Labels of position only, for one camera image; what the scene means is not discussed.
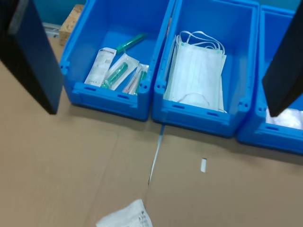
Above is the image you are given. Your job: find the white face mask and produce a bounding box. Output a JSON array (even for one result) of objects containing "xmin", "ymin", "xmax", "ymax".
[{"xmin": 165, "ymin": 30, "xmax": 228, "ymax": 113}]

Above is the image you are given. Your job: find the clear cotton packet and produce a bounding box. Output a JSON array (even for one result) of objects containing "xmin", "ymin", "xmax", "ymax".
[{"xmin": 265, "ymin": 105, "xmax": 303, "ymax": 130}]

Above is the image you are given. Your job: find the packed green syringe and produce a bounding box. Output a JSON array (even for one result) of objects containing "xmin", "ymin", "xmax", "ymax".
[{"xmin": 100, "ymin": 53, "xmax": 140, "ymax": 91}]

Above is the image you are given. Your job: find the red tipped clear packet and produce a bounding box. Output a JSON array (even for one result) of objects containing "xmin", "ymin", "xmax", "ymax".
[{"xmin": 121, "ymin": 63, "xmax": 150, "ymax": 96}]

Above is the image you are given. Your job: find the brown cardboard sheet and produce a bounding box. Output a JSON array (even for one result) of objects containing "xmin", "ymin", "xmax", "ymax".
[
  {"xmin": 145, "ymin": 120, "xmax": 303, "ymax": 227},
  {"xmin": 0, "ymin": 35, "xmax": 164, "ymax": 227}
]

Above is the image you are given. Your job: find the loose green syringe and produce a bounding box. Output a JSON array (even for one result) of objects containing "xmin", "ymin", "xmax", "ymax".
[{"xmin": 115, "ymin": 33, "xmax": 148, "ymax": 53}]

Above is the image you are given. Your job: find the blue bin with masks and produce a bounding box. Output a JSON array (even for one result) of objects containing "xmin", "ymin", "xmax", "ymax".
[{"xmin": 151, "ymin": 0, "xmax": 261, "ymax": 139}]

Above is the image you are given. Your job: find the white printed cotton packet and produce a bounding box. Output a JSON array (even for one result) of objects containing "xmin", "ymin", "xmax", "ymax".
[{"xmin": 96, "ymin": 199, "xmax": 153, "ymax": 227}]

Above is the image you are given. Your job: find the blue bin with syringes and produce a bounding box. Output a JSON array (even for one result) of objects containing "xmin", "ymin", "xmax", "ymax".
[{"xmin": 59, "ymin": 0, "xmax": 176, "ymax": 122}]

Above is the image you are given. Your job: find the chipboard wood block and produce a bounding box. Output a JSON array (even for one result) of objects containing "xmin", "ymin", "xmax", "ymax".
[{"xmin": 59, "ymin": 4, "xmax": 85, "ymax": 47}]

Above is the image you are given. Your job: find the blue bin with cotton packet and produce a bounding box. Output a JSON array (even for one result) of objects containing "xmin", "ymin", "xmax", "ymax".
[{"xmin": 236, "ymin": 4, "xmax": 303, "ymax": 157}]

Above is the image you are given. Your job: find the long white printed packet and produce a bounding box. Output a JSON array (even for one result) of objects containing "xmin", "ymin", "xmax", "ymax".
[{"xmin": 84, "ymin": 47, "xmax": 117, "ymax": 87}]

